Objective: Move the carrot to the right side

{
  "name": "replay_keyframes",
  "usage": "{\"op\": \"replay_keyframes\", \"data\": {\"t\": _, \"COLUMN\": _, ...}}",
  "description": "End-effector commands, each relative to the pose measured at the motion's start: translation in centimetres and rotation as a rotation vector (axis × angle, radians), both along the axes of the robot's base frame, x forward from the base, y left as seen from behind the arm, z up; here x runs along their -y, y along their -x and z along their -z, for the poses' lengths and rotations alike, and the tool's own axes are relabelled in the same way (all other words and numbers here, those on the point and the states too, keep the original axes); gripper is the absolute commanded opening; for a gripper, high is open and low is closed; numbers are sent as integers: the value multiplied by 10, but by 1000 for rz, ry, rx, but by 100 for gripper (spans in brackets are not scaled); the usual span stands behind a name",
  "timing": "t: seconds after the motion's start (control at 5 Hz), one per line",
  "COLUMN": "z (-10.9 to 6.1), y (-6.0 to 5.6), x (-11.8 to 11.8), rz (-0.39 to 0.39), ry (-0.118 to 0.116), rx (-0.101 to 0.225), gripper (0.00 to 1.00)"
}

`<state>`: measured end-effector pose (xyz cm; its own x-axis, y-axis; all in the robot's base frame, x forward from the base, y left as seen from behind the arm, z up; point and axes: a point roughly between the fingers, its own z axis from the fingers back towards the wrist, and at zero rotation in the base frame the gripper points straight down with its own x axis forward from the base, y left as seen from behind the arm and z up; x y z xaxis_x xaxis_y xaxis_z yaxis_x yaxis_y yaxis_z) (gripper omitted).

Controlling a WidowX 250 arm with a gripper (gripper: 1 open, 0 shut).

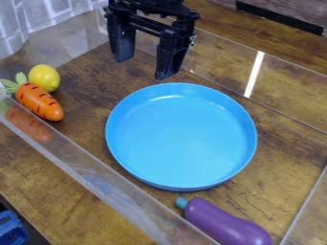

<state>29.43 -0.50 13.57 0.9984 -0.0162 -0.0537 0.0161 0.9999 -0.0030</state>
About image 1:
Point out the orange toy carrot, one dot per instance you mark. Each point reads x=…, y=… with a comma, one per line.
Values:
x=32, y=96

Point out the clear acrylic enclosure wall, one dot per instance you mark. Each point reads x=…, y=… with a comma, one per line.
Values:
x=59, y=176

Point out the blue round plate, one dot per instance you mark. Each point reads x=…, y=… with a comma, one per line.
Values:
x=181, y=136

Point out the blue object at corner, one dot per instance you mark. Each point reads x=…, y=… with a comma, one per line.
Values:
x=12, y=231

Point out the purple toy eggplant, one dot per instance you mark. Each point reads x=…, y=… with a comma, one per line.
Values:
x=230, y=229

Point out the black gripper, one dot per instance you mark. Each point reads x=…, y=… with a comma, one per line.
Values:
x=127, y=16

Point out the yellow toy lemon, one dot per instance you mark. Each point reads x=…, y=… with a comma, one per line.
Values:
x=46, y=77

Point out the dark bar top right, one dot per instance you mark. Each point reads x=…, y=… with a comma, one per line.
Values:
x=281, y=18

